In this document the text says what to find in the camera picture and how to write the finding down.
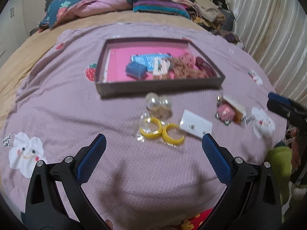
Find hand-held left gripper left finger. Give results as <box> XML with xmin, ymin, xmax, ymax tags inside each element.
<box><xmin>25</xmin><ymin>133</ymin><xmax>113</xmax><ymax>230</ymax></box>

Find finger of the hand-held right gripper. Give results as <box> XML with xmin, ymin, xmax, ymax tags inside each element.
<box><xmin>268</xmin><ymin>92</ymin><xmax>291</xmax><ymax>105</ymax></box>
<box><xmin>267</xmin><ymin>100</ymin><xmax>292</xmax><ymax>118</ymax></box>

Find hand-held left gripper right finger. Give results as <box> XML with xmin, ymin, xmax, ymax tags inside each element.
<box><xmin>200</xmin><ymin>133</ymin><xmax>283</xmax><ymax>230</ymax></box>

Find maroon hair clip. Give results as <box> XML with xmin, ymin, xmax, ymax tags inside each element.
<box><xmin>195</xmin><ymin>57</ymin><xmax>217</xmax><ymax>77</ymax></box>

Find brown cardboard box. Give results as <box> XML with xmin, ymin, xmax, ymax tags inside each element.
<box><xmin>95</xmin><ymin>37</ymin><xmax>226</xmax><ymax>99</ymax></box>

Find small blue jewelry box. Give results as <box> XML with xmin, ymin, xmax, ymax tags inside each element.
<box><xmin>125</xmin><ymin>62</ymin><xmax>147</xmax><ymax>79</ymax></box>

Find polka-dot bow hair clip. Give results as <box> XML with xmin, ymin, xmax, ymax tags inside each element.
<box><xmin>169</xmin><ymin>51</ymin><xmax>208</xmax><ymax>79</ymax></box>

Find white hair claw clip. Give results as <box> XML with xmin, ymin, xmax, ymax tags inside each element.
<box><xmin>152</xmin><ymin>57</ymin><xmax>171</xmax><ymax>80</ymax></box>

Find purple printed blanket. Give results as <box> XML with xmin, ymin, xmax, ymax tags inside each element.
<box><xmin>0</xmin><ymin>23</ymin><xmax>288</xmax><ymax>223</ymax></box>

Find small orange hair clip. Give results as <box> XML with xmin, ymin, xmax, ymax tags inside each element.
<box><xmin>234</xmin><ymin>110</ymin><xmax>245</xmax><ymax>124</ymax></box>

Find white stud earring card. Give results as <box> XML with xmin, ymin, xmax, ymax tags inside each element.
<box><xmin>180</xmin><ymin>110</ymin><xmax>213</xmax><ymax>139</ymax></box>

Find yellow hoop earring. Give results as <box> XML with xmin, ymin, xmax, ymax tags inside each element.
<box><xmin>162</xmin><ymin>123</ymin><xmax>186</xmax><ymax>145</ymax></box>
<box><xmin>139</xmin><ymin>117</ymin><xmax>163</xmax><ymax>139</ymax></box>

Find green cloth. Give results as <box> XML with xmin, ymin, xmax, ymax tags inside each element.
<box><xmin>265</xmin><ymin>145</ymin><xmax>293</xmax><ymax>205</ymax></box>

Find white striped curtain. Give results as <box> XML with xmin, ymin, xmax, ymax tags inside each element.
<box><xmin>228</xmin><ymin>0</ymin><xmax>307</xmax><ymax>106</ymax></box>

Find red floral cloth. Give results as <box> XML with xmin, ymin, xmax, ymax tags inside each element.
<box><xmin>165</xmin><ymin>207</ymin><xmax>216</xmax><ymax>230</ymax></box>

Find pearl earrings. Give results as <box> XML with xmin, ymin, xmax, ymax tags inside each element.
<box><xmin>144</xmin><ymin>92</ymin><xmax>173</xmax><ymax>119</ymax></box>

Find pink book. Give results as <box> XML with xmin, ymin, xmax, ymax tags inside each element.
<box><xmin>103</xmin><ymin>49</ymin><xmax>192</xmax><ymax>82</ymax></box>

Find pile of clothes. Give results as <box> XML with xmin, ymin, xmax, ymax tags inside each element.
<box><xmin>167</xmin><ymin>0</ymin><xmax>243</xmax><ymax>46</ymax></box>

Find striped folded cloth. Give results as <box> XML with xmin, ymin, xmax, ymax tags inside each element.
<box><xmin>133</xmin><ymin>0</ymin><xmax>191</xmax><ymax>20</ymax></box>

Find white wardrobe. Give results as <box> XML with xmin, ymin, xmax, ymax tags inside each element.
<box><xmin>0</xmin><ymin>0</ymin><xmax>31</xmax><ymax>65</ymax></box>

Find strawberry print quilt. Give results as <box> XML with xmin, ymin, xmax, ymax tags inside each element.
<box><xmin>38</xmin><ymin>0</ymin><xmax>138</xmax><ymax>33</ymax></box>

